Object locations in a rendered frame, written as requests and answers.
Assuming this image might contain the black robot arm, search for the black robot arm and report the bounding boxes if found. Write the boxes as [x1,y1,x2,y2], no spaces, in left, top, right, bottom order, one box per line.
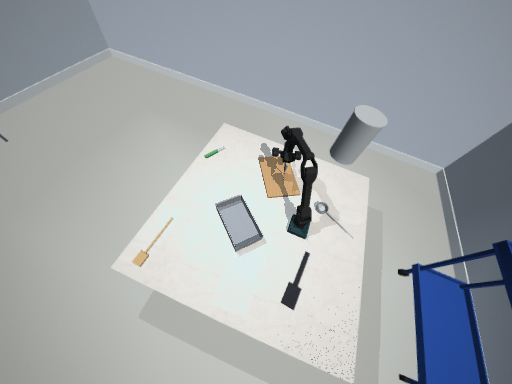
[281,126,318,229]

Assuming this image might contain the light wooden board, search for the light wooden board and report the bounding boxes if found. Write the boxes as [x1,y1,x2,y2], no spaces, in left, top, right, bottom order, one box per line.
[258,156,301,198]

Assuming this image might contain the grey metal roasting tin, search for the grey metal roasting tin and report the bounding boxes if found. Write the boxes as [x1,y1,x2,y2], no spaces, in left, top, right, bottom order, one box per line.
[216,195,264,252]

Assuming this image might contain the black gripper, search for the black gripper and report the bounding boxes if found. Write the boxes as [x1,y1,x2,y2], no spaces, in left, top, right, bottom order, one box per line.
[272,145,302,160]

